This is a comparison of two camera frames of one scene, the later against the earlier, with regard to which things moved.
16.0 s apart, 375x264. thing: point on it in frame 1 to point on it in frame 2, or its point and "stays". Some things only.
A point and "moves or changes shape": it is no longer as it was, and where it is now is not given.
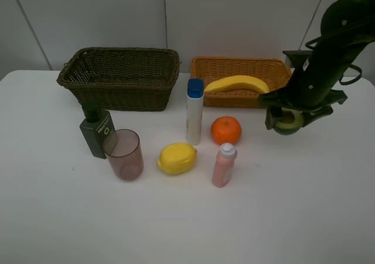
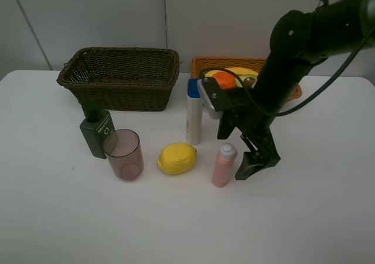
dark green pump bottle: [95, 126] stays
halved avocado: [290, 122] to [248, 82]
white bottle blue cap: [194, 111] stays
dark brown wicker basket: [122, 79] stays
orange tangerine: [225, 129] moves or changes shape
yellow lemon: [177, 158] stays
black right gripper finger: [310, 116] to [225, 127]
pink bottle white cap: [224, 165] stays
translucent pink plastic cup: [123, 149] stays
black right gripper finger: [279, 98] to [265, 157]
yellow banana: [237, 82] to [237, 71]
